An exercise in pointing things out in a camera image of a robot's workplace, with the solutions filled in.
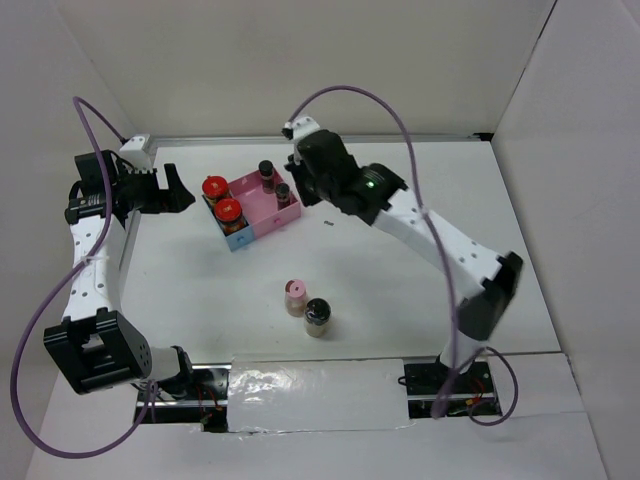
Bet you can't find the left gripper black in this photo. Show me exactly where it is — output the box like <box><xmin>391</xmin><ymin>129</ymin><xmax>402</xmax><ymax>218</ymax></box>
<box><xmin>113</xmin><ymin>163</ymin><xmax>195</xmax><ymax>215</ymax></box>

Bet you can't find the white taped front cover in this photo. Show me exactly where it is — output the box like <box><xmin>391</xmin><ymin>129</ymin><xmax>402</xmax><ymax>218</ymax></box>
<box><xmin>227</xmin><ymin>359</ymin><xmax>410</xmax><ymax>434</ymax></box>

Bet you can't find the purple cable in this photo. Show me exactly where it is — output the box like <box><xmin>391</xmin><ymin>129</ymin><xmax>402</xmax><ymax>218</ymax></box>
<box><xmin>287</xmin><ymin>85</ymin><xmax>519</xmax><ymax>426</ymax></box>
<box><xmin>9</xmin><ymin>96</ymin><xmax>156</xmax><ymax>457</ymax></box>

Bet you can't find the red-cap jar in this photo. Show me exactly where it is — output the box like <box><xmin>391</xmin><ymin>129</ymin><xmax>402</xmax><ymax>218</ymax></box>
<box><xmin>214</xmin><ymin>198</ymin><xmax>247</xmax><ymax>236</ymax></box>
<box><xmin>202</xmin><ymin>175</ymin><xmax>230</xmax><ymax>208</ymax></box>

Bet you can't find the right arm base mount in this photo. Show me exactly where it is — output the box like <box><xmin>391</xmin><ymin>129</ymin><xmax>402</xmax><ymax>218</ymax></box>
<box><xmin>397</xmin><ymin>349</ymin><xmax>503</xmax><ymax>419</ymax></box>

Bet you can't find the pink drawer box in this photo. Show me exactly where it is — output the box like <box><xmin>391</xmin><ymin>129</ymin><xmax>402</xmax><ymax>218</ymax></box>
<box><xmin>229</xmin><ymin>170</ymin><xmax>301</xmax><ymax>240</ymax></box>

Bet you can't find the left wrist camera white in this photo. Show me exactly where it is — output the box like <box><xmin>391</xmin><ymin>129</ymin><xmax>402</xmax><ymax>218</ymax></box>
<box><xmin>119</xmin><ymin>134</ymin><xmax>152</xmax><ymax>170</ymax></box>

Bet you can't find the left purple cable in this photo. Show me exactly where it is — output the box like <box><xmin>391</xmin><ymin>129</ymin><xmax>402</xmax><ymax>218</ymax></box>
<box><xmin>9</xmin><ymin>96</ymin><xmax>156</xmax><ymax>457</ymax></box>

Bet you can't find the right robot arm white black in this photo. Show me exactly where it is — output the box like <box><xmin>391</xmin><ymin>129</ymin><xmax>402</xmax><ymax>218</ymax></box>
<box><xmin>282</xmin><ymin>117</ymin><xmax>523</xmax><ymax>392</ymax></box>

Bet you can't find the blue drawer box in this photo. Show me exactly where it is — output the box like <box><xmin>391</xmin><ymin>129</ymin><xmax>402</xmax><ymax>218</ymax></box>
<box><xmin>201</xmin><ymin>194</ymin><xmax>255</xmax><ymax>251</ymax></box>

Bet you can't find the aluminium rail back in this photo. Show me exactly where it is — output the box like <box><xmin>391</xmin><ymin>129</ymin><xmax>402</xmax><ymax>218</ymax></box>
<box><xmin>152</xmin><ymin>132</ymin><xmax>494</xmax><ymax>148</ymax></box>

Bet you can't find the pink-cap spice bottle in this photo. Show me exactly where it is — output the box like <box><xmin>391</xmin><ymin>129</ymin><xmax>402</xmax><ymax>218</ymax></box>
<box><xmin>284</xmin><ymin>279</ymin><xmax>308</xmax><ymax>317</ymax></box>

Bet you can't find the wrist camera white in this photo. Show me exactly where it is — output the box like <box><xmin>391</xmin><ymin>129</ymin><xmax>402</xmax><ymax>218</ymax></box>
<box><xmin>119</xmin><ymin>134</ymin><xmax>152</xmax><ymax>170</ymax></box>
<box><xmin>281</xmin><ymin>116</ymin><xmax>321</xmax><ymax>141</ymax></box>

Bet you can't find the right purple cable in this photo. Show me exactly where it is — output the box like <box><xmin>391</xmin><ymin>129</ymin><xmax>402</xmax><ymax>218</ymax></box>
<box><xmin>287</xmin><ymin>85</ymin><xmax>519</xmax><ymax>426</ymax></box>

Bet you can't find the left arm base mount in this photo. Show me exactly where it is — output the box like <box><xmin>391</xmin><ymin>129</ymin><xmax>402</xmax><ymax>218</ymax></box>
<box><xmin>134</xmin><ymin>345</ymin><xmax>231</xmax><ymax>433</ymax></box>

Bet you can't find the black-cap spice bottle front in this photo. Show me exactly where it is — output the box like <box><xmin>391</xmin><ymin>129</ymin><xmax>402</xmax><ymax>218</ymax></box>
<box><xmin>304</xmin><ymin>298</ymin><xmax>332</xmax><ymax>338</ymax></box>

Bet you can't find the small black-cap spice bottle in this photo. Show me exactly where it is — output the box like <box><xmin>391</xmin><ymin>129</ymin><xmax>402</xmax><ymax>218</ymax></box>
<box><xmin>258</xmin><ymin>160</ymin><xmax>275</xmax><ymax>194</ymax></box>

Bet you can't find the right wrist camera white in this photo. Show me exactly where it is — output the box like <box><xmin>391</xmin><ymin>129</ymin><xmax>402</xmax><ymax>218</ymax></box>
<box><xmin>281</xmin><ymin>116</ymin><xmax>321</xmax><ymax>141</ymax></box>

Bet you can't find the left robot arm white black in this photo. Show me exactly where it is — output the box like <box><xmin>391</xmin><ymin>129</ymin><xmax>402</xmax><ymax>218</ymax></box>
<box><xmin>43</xmin><ymin>150</ymin><xmax>195</xmax><ymax>395</ymax></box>

